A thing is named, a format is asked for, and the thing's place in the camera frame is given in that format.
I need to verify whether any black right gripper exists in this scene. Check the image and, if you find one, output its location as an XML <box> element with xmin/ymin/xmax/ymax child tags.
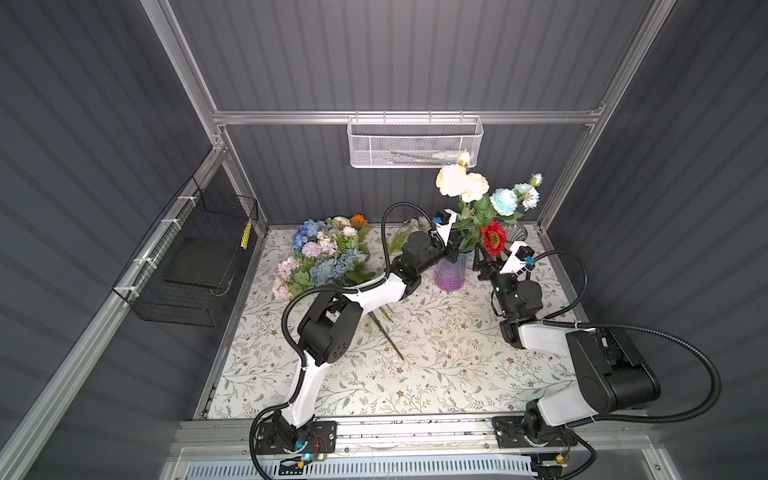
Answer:
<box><xmin>474</xmin><ymin>244</ymin><xmax>518</xmax><ymax>321</ymax></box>

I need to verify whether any red sunflower stem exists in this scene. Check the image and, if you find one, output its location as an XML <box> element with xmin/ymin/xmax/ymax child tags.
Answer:
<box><xmin>481</xmin><ymin>220</ymin><xmax>507</xmax><ymax>258</ymax></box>

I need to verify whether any peach pink rose stem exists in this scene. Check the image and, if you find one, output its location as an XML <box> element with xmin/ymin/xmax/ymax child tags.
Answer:
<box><xmin>435</xmin><ymin>149</ymin><xmax>497</xmax><ymax>252</ymax></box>

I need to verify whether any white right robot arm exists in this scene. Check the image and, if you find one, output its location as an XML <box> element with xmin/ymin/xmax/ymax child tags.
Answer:
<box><xmin>473</xmin><ymin>242</ymin><xmax>661</xmax><ymax>445</ymax></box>

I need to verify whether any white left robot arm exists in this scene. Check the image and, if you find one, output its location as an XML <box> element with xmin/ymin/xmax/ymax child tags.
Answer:
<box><xmin>273</xmin><ymin>227</ymin><xmax>461</xmax><ymax>436</ymax></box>

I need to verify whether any blue purple glass vase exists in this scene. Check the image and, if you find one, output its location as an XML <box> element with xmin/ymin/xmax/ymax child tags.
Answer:
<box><xmin>434</xmin><ymin>252</ymin><xmax>469</xmax><ymax>293</ymax></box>

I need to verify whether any clear ribbed glass vase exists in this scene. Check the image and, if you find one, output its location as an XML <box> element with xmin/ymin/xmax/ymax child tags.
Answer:
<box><xmin>503</xmin><ymin>222</ymin><xmax>528</xmax><ymax>247</ymax></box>

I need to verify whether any mixed flower bouquet pile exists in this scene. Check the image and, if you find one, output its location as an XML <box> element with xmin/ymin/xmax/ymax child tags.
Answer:
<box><xmin>272</xmin><ymin>215</ymin><xmax>382</xmax><ymax>307</ymax></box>

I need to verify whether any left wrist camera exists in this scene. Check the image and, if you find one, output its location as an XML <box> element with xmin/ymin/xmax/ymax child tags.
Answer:
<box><xmin>433</xmin><ymin>209</ymin><xmax>458</xmax><ymax>246</ymax></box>

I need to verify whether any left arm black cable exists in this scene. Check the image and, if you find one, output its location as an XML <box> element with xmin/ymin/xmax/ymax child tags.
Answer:
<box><xmin>247</xmin><ymin>201</ymin><xmax>439</xmax><ymax>480</ymax></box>

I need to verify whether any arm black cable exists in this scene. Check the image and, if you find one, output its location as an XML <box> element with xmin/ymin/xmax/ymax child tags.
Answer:
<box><xmin>527</xmin><ymin>249</ymin><xmax>722</xmax><ymax>427</ymax></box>
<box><xmin>247</xmin><ymin>201</ymin><xmax>439</xmax><ymax>480</ymax></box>

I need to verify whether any white wire mesh basket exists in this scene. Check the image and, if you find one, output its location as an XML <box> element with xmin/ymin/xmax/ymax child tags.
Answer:
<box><xmin>346</xmin><ymin>114</ymin><xmax>484</xmax><ymax>169</ymax></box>

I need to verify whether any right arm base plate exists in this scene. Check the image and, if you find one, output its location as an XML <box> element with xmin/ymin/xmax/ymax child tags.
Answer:
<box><xmin>491</xmin><ymin>412</ymin><xmax>577</xmax><ymax>448</ymax></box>

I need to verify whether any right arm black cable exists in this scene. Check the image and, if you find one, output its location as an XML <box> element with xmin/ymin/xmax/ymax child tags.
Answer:
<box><xmin>527</xmin><ymin>249</ymin><xmax>722</xmax><ymax>427</ymax></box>

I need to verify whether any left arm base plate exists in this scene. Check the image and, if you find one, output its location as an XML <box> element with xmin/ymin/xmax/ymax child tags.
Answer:
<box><xmin>250</xmin><ymin>420</ymin><xmax>338</xmax><ymax>455</ymax></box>

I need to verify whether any black wire wall basket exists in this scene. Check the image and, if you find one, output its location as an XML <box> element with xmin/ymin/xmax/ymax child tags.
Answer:
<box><xmin>113</xmin><ymin>182</ymin><xmax>259</xmax><ymax>328</ymax></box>

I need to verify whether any aluminium front rail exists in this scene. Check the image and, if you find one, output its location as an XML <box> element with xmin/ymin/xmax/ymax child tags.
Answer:
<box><xmin>170</xmin><ymin>412</ymin><xmax>658</xmax><ymax>456</ymax></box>

